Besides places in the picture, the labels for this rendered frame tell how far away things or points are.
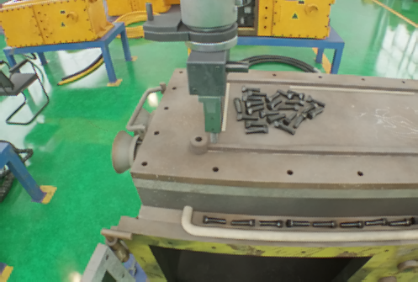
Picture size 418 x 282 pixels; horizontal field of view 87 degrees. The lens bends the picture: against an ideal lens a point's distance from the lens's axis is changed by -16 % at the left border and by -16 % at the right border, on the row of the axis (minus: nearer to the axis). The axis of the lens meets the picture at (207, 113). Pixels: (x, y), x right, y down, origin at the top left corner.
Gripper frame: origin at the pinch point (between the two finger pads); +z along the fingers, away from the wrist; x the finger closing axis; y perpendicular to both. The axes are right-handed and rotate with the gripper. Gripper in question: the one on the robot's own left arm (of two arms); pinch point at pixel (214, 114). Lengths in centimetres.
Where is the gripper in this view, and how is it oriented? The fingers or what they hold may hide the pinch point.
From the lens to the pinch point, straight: 44.4
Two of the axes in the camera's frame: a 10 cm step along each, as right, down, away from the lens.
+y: 9.9, 0.4, -1.2
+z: 0.4, 7.9, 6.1
